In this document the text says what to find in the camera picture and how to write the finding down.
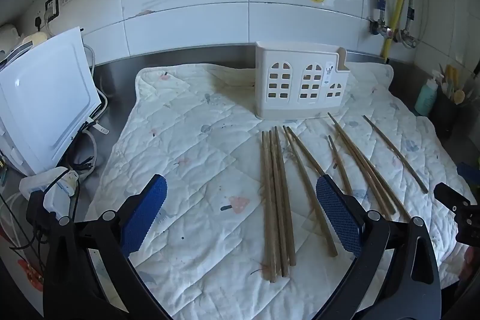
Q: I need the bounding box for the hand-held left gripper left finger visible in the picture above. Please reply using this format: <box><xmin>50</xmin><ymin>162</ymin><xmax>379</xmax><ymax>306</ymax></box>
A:
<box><xmin>43</xmin><ymin>174</ymin><xmax>167</xmax><ymax>320</ymax></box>

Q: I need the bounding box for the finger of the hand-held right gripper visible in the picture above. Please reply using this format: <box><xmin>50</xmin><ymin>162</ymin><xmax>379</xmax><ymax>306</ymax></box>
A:
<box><xmin>457</xmin><ymin>163</ymin><xmax>480</xmax><ymax>186</ymax></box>
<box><xmin>434</xmin><ymin>182</ymin><xmax>480</xmax><ymax>246</ymax></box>

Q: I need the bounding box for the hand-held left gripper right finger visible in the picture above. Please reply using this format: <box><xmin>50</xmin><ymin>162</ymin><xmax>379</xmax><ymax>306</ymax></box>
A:
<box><xmin>316</xmin><ymin>174</ymin><xmax>441</xmax><ymax>320</ymax></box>

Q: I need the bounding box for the white plastic chopstick holder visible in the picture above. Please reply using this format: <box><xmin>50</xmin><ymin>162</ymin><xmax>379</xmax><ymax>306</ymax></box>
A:
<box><xmin>255</xmin><ymin>40</ymin><xmax>349</xmax><ymax>120</ymax></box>

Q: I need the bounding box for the black utensil cup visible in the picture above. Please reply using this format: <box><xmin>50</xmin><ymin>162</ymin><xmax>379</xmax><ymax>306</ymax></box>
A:
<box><xmin>431</xmin><ymin>93</ymin><xmax>461</xmax><ymax>139</ymax></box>

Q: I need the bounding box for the white printed quilted mat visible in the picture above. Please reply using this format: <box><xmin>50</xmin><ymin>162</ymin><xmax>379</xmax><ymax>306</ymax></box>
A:
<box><xmin>84</xmin><ymin>63</ymin><xmax>475</xmax><ymax>319</ymax></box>

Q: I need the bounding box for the wooden spoons bunch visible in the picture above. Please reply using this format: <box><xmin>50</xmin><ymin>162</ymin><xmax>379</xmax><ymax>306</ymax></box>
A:
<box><xmin>443</xmin><ymin>63</ymin><xmax>474</xmax><ymax>106</ymax></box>

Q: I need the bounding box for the teal plastic bottle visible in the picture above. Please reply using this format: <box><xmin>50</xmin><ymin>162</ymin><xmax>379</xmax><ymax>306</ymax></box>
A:
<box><xmin>414</xmin><ymin>70</ymin><xmax>446</xmax><ymax>117</ymax></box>

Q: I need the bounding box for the white power strip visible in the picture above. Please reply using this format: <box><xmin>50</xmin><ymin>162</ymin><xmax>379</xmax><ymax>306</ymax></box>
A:
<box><xmin>19</xmin><ymin>166</ymin><xmax>81</xmax><ymax>219</ymax></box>

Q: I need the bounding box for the black power plug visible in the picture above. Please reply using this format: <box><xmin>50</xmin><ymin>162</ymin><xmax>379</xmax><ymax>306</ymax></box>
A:
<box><xmin>25</xmin><ymin>190</ymin><xmax>52</xmax><ymax>231</ymax></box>

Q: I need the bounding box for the metal pipe valve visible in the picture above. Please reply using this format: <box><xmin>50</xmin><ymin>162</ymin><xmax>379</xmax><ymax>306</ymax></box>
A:
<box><xmin>369</xmin><ymin>18</ymin><xmax>395</xmax><ymax>39</ymax></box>
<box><xmin>397</xmin><ymin>28</ymin><xmax>419</xmax><ymax>49</ymax></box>

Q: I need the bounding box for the white box appliance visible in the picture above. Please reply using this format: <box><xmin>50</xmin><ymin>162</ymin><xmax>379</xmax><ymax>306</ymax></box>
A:
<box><xmin>0</xmin><ymin>27</ymin><xmax>109</xmax><ymax>176</ymax></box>

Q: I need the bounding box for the beige rounded appliance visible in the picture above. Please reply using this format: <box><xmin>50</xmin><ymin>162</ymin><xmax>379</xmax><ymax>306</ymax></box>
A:
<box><xmin>0</xmin><ymin>24</ymin><xmax>49</xmax><ymax>56</ymax></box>

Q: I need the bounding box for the black cable bundle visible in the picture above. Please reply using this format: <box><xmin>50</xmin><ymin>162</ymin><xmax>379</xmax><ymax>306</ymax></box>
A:
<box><xmin>65</xmin><ymin>125</ymin><xmax>101</xmax><ymax>180</ymax></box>

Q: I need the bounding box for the white cable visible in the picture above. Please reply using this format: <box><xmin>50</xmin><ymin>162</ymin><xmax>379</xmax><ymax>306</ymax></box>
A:
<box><xmin>83</xmin><ymin>43</ymin><xmax>110</xmax><ymax>136</ymax></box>

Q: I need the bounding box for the black wall socket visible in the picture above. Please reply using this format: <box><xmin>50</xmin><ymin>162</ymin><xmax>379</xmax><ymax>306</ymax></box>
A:
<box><xmin>44</xmin><ymin>0</ymin><xmax>61</xmax><ymax>21</ymax></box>

